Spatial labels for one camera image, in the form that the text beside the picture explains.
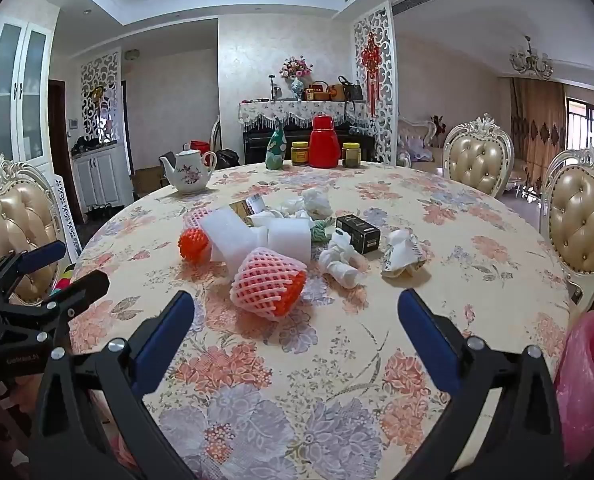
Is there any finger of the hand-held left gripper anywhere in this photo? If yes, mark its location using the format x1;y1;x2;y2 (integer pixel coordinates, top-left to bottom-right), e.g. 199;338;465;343
0;240;67;307
0;269;111;356

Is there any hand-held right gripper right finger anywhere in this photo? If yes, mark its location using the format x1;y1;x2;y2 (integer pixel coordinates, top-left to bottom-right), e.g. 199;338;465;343
397;287;566;480

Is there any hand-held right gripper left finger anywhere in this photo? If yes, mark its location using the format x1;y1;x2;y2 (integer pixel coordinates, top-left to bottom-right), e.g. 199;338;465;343
30;289;198;480

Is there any pink plastic bag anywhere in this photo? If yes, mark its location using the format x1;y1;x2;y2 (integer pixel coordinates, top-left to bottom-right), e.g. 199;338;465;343
554;310;594;466

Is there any white items back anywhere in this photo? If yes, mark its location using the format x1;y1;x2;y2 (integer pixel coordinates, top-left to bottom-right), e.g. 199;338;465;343
302;189;334;221

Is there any beige tufted dining chair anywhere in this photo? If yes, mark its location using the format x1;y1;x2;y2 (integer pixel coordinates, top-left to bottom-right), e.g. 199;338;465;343
442;115;515;198
539;141;594;311
0;149;70;306

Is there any white patterned flat box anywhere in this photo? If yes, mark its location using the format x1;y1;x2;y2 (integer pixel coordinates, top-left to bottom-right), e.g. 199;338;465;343
52;174;84;261

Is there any crumpled printed wrapper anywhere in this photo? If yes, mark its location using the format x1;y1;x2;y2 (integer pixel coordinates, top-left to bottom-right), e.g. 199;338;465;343
381;228;428;278

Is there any orange red mesh ball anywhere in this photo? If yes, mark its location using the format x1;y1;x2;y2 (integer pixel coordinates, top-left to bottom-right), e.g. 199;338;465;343
178;227;211;263

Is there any white low cabinet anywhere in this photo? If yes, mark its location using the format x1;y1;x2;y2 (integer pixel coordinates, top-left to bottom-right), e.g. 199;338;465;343
72;141;134;208

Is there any orange in pink foam net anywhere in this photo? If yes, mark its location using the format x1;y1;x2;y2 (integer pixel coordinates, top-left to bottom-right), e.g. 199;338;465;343
229;246;308;322

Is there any white foam sheet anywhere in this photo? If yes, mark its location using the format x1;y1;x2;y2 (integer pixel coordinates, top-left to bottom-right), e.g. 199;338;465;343
198;207;314;267

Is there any white foam wrapped item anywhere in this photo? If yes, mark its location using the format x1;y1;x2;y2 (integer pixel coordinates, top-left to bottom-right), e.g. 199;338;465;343
318;228;370;289

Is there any empty pink foam net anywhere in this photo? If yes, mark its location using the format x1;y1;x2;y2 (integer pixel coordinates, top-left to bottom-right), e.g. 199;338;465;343
184;208;210;231

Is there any cardboard box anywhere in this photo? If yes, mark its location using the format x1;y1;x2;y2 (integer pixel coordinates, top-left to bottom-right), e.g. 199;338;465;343
132;166;165;193

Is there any small black box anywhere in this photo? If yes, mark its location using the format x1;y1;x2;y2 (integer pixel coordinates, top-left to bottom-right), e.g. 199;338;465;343
335;214;381;255

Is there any white floral teapot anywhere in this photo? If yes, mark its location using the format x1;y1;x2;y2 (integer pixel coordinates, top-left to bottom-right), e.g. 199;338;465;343
158;143;218;195

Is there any short white lattice screen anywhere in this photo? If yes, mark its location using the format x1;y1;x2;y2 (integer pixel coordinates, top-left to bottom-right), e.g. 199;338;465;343
80;47;128;142

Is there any white glass door cabinet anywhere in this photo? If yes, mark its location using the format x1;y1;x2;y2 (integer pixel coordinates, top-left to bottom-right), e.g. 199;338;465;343
0;12;58;171

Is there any white ornate sofa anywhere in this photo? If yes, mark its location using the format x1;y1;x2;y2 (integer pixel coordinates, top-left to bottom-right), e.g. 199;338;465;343
397;115;445;163

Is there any green patterned bottle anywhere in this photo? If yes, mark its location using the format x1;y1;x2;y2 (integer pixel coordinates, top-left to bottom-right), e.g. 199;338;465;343
265;125;289;170

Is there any tall white lattice screen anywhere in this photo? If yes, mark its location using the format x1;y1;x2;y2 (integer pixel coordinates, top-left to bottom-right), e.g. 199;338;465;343
353;2;397;166

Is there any red thermos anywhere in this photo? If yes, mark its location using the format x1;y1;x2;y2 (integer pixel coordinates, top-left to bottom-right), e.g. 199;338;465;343
309;115;342;168

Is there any brown patterned curtain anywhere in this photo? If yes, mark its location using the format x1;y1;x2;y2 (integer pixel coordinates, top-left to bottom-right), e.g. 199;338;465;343
509;77;568;191

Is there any black handbag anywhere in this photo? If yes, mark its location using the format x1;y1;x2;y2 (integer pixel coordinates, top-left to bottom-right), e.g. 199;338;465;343
337;76;364;101

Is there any floral lace piano cover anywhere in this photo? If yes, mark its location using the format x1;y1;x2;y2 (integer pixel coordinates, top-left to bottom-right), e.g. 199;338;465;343
238;100;373;129

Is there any window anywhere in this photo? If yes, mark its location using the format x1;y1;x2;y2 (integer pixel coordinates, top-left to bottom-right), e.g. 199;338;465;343
566;97;594;153

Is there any vase with pink flowers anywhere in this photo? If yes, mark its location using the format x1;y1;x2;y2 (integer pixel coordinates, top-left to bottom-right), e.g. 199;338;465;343
279;56;314;101

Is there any chandelier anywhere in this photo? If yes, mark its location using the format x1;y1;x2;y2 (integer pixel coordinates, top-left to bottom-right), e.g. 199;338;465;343
508;36;554;78

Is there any red knot wall hanging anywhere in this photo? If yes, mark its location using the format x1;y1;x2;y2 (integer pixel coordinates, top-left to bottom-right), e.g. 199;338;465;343
361;32;384;117

